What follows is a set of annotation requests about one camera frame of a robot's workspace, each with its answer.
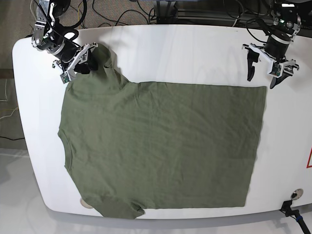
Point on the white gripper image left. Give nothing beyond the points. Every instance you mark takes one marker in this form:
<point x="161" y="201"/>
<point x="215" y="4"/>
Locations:
<point x="83" y="61"/>

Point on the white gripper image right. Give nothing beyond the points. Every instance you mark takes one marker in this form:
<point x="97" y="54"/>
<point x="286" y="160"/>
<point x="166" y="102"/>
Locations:
<point x="255" y="53"/>

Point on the olive green T-shirt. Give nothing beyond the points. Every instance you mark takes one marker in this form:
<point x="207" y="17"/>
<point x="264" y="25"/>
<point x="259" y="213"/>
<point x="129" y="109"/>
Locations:
<point x="156" y="145"/>

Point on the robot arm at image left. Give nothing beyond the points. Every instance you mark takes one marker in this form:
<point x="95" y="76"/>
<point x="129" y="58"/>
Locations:
<point x="51" y="36"/>

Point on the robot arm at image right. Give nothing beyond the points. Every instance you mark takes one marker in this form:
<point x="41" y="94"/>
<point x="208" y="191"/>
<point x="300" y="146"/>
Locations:
<point x="285" y="27"/>

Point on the red triangle sticker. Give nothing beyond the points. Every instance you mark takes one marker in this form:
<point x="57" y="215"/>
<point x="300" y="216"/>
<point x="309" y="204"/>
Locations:
<point x="309" y="162"/>

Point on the right silver table grommet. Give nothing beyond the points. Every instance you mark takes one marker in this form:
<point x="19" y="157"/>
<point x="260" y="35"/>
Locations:
<point x="297" y="194"/>

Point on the silver table grommet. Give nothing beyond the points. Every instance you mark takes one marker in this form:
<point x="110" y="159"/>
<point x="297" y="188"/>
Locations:
<point x="297" y="194"/>
<point x="85" y="204"/>

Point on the left silver table grommet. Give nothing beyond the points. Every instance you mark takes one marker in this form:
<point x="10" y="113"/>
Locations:
<point x="85" y="204"/>

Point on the small camera on left gripper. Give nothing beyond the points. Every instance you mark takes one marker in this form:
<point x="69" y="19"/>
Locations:
<point x="276" y="70"/>

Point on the small camera on gripper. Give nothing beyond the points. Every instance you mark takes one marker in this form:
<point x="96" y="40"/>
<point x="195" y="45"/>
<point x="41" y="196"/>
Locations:
<point x="276" y="70"/>
<point x="65" y="78"/>

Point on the small camera on right gripper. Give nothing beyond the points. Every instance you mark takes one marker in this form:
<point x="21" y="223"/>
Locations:
<point x="65" y="78"/>

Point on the aluminium frame base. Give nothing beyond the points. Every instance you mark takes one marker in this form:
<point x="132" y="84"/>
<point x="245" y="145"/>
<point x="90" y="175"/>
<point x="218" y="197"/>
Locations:
<point x="200" y="12"/>

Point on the black clamp with cable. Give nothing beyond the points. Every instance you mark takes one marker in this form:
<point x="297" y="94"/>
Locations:
<point x="289" y="212"/>

